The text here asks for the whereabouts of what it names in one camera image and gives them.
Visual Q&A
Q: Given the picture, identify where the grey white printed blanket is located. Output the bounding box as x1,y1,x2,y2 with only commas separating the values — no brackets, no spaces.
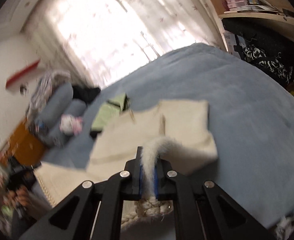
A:
28,71,70,122

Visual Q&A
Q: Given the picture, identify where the blue bed blanket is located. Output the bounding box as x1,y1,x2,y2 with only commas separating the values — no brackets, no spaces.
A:
35,42,294,240

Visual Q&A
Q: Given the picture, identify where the pink white plush cat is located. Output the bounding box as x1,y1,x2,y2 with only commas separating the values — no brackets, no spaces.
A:
59,114,84,136

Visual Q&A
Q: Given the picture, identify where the wooden shelf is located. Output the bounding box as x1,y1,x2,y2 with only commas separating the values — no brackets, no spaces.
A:
199,0,294,45

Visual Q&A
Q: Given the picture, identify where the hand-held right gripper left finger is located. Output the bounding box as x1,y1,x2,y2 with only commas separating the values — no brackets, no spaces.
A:
18,146,144,240

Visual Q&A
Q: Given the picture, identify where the black clothes pile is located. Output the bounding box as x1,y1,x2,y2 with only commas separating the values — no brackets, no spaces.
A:
223,17,294,92

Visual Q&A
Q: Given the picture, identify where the orange wooden nightstand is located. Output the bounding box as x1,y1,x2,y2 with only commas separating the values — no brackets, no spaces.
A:
0,119,48,166

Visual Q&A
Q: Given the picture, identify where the black fuzzy garment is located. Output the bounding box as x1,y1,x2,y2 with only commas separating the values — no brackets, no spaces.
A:
72,86,101,105

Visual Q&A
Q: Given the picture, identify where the dark clutter pile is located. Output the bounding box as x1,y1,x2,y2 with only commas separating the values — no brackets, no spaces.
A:
0,164,39,232

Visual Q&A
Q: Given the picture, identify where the white cardboard box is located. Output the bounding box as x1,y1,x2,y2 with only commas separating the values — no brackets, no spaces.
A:
223,31,245,56

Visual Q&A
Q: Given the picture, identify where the green black folded garment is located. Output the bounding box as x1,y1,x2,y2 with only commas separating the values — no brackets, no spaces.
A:
90,93,129,133

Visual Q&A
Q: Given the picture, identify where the cream fluffy cardigan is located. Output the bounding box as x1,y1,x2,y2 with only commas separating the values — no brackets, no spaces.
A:
35,99,219,233

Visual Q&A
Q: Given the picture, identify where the stack of pink boxes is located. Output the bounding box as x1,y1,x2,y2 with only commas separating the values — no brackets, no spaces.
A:
223,0,250,12

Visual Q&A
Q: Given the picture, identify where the white sheer leaf-print curtain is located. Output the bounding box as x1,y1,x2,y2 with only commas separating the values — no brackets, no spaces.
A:
41,0,162,88
99,0,225,57

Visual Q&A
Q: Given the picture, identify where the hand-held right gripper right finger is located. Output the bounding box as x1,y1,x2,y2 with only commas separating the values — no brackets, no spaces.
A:
153,159,271,240

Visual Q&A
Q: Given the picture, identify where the blue rolled blanket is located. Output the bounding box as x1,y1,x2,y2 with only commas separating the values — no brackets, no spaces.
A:
37,99,87,148
36,82,74,120

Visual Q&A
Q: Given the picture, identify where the black white patterned garment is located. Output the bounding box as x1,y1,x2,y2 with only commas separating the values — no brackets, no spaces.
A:
242,44,294,86

